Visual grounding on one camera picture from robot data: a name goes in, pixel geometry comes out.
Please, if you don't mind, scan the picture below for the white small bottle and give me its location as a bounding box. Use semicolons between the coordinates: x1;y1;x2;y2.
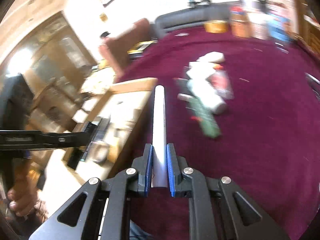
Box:
197;51;225;63

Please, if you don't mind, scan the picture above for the white tube orange cap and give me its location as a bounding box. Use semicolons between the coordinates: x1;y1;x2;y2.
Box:
186;61;223;79

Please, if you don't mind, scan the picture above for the number nine candle pack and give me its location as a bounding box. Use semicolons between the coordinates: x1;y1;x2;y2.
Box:
209;70;234;100

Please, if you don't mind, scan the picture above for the white lidded tub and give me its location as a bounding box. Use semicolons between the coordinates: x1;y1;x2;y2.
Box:
248;12;268;40

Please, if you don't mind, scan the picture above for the wooden glass cabinet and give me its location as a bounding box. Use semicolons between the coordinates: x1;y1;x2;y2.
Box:
1;12;97;132

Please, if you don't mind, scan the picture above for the orange label jar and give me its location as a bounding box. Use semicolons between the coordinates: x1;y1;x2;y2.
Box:
230;11;251;38

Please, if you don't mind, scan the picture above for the green cosmetic tube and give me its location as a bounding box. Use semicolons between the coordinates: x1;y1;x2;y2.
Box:
189;97;221;138

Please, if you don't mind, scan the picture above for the brown armchair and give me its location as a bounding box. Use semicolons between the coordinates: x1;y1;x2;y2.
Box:
99;18;151;78

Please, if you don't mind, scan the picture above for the white grey round bottle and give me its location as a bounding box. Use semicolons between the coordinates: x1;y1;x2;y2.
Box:
187;79;227;115

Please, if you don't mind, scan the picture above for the yellow tape roll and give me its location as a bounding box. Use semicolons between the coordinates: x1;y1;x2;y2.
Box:
204;20;228;34

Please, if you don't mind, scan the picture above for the maroon velvet table cloth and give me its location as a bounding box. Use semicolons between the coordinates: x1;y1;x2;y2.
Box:
120;27;319;239

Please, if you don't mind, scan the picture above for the cardboard tray box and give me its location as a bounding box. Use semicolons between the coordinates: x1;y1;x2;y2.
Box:
69;77;158;185

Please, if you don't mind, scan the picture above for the blue cartoon container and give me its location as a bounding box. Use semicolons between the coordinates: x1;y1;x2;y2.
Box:
267;12;291;44

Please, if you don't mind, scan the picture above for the person left hand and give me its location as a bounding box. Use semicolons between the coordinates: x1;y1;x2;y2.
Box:
8;159;47;221

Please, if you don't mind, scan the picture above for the black leather sofa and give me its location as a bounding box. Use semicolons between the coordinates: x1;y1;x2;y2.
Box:
153;2;231;38

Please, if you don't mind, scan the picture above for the white long tube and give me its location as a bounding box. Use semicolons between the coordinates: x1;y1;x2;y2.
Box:
151;85;168;187

